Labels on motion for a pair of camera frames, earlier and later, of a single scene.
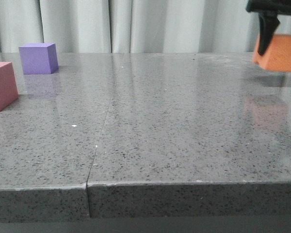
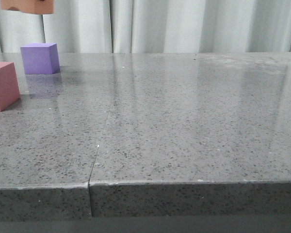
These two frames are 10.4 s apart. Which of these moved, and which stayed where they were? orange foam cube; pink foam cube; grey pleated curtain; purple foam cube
Moved: orange foam cube
Stayed: grey pleated curtain; purple foam cube; pink foam cube
